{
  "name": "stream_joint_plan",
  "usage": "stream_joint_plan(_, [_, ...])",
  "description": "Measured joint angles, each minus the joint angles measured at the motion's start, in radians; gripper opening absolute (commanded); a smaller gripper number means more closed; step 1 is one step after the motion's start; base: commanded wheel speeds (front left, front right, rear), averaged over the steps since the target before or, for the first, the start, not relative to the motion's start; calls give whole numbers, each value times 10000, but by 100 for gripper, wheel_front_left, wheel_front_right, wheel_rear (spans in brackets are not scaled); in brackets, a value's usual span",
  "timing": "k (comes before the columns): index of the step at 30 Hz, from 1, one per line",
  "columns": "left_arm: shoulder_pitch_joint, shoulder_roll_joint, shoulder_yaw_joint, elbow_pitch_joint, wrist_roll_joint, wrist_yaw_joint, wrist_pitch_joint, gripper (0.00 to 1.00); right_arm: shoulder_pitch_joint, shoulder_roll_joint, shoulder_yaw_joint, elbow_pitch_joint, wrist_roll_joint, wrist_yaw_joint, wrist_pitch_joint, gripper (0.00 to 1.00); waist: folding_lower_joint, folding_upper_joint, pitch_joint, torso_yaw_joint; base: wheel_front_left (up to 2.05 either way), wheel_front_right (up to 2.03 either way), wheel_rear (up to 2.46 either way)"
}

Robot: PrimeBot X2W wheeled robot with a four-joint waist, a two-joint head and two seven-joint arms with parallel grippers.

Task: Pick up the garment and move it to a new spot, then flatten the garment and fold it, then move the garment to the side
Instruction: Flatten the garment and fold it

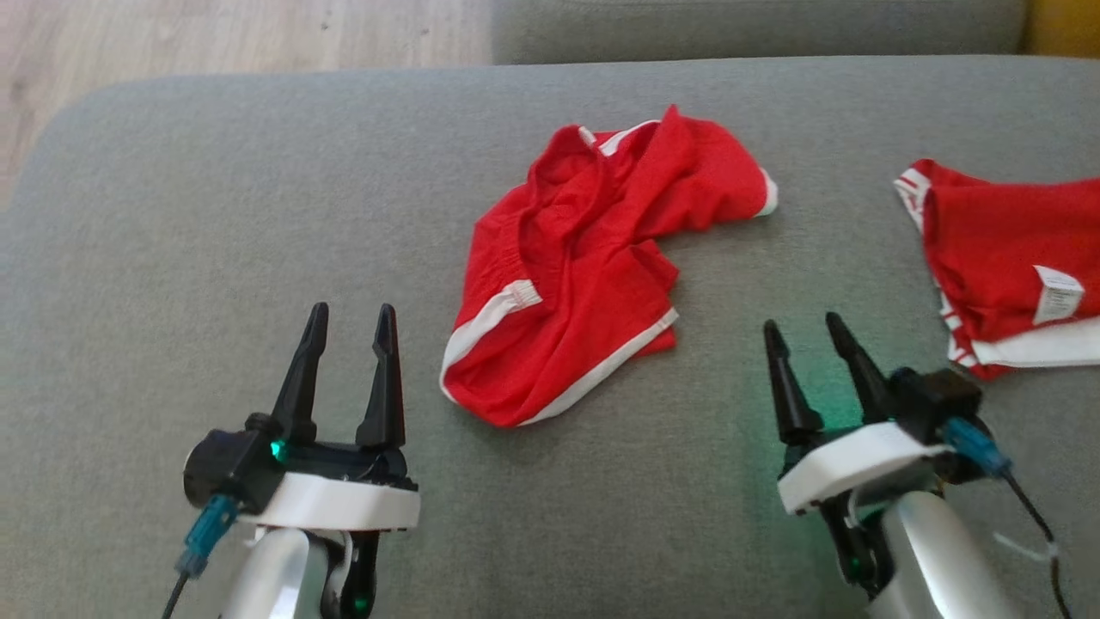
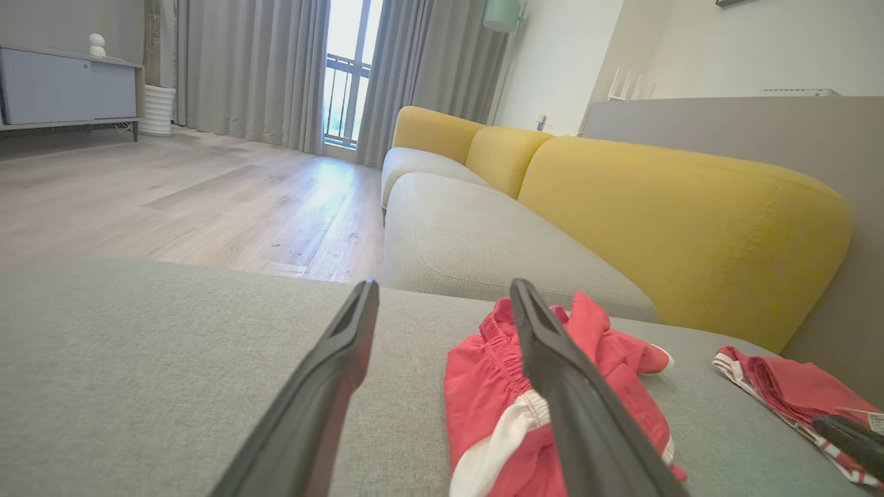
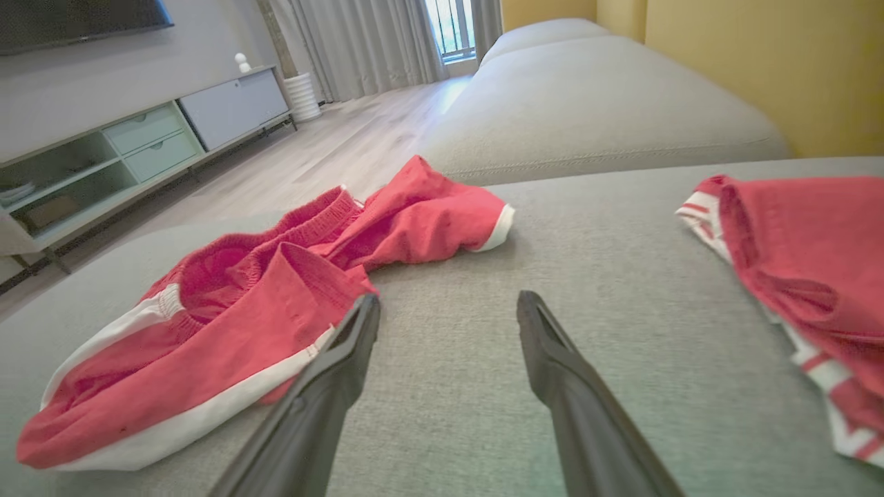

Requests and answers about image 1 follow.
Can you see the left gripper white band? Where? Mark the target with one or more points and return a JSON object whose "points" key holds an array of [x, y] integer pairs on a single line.
{"points": [[344, 503]]}

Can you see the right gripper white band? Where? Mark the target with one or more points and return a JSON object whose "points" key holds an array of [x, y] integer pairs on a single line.
{"points": [[851, 464]]}

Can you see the red jersey white sleeves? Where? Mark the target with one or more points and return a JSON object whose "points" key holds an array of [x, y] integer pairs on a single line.
{"points": [[997, 258]]}

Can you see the red shorts white stripe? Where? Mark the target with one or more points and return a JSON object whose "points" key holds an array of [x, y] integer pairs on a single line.
{"points": [[584, 284]]}

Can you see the grey sofa seat cushion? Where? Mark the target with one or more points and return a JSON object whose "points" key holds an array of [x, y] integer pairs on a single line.
{"points": [[258, 215]]}

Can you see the grey sofa back cushion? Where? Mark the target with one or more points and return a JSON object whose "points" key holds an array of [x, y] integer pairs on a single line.
{"points": [[756, 30]]}

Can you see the yellow object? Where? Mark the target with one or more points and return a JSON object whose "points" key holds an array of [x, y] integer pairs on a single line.
{"points": [[1066, 26]]}

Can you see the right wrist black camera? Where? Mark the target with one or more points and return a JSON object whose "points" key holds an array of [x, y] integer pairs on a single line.
{"points": [[941, 400]]}

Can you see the wrist black camera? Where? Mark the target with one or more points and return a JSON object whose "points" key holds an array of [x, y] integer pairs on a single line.
{"points": [[941, 400], [228, 464]]}

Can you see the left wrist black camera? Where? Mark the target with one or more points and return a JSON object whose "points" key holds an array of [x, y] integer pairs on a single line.
{"points": [[228, 464]]}

